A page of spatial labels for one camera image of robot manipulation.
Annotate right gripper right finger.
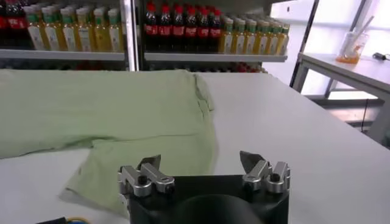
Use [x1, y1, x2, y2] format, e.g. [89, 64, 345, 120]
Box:
[239, 150, 291, 195]

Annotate grey metal shelf rack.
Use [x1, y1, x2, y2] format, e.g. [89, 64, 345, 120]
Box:
[0, 0, 138, 72]
[133, 0, 289, 74]

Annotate white table grey frame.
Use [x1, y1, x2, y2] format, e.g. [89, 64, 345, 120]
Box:
[297, 52, 390, 147]

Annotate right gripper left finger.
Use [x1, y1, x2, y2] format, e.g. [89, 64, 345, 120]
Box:
[118, 154, 176, 198]

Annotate plastic cup orange contents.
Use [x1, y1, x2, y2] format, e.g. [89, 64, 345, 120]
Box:
[336, 15, 375, 65]

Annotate black slanted frame pole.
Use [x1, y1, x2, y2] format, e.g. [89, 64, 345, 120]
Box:
[289, 0, 321, 89]

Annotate yellow juice bottle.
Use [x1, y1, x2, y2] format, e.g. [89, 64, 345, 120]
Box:
[42, 7, 62, 52]
[24, 6, 46, 51]
[218, 18, 235, 55]
[108, 9, 124, 52]
[93, 8, 109, 52]
[232, 18, 246, 55]
[264, 23, 280, 56]
[275, 24, 290, 56]
[76, 8, 94, 52]
[243, 19, 257, 55]
[60, 8, 79, 52]
[254, 21, 269, 55]

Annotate light green t-shirt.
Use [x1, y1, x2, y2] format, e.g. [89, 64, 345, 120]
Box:
[0, 68, 219, 219]

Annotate red-cap cola bottle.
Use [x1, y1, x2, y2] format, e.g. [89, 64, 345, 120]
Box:
[171, 5, 186, 52]
[208, 9, 223, 53]
[196, 8, 210, 53]
[143, 1, 159, 52]
[184, 6, 198, 53]
[5, 0, 27, 48]
[0, 0, 7, 46]
[157, 3, 172, 52]

